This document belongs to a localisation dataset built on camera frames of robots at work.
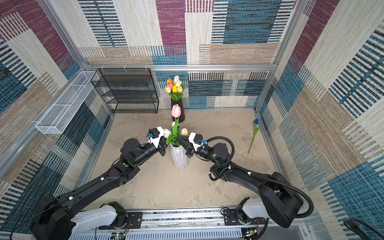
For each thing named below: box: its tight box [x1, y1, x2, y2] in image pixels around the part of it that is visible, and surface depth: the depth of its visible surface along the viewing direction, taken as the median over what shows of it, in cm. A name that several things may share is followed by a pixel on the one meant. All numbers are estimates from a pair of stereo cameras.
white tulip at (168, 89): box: [165, 85, 172, 94], surface depth 91 cm
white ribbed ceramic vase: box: [170, 143, 188, 170], surface depth 78 cm
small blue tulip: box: [247, 119, 261, 154], surface depth 110 cm
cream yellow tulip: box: [180, 128, 188, 137], surface depth 69 cm
